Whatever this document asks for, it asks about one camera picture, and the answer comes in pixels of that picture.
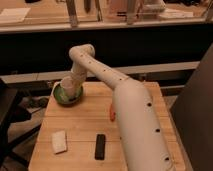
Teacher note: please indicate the green ceramic bowl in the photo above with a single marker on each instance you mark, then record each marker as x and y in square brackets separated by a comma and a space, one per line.
[61, 97]

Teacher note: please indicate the white ceramic cup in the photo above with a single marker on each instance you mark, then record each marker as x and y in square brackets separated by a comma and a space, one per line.
[70, 86]

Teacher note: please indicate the dark chair right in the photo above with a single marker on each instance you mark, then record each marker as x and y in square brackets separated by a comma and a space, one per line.
[192, 113]

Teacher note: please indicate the white paper sheet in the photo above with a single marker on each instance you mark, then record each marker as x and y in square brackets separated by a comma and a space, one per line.
[13, 15]

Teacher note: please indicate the black rectangular block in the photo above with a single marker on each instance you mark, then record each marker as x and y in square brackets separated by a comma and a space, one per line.
[100, 147]

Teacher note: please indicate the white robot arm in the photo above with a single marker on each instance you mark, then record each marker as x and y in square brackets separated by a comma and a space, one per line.
[143, 143]

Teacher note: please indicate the orange carrot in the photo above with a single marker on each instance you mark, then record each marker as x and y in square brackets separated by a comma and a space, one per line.
[112, 113]

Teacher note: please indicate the dark furniture left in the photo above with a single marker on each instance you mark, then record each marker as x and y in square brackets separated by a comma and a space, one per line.
[8, 103]

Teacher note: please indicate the white sponge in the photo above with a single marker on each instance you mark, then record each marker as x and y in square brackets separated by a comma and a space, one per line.
[59, 143]

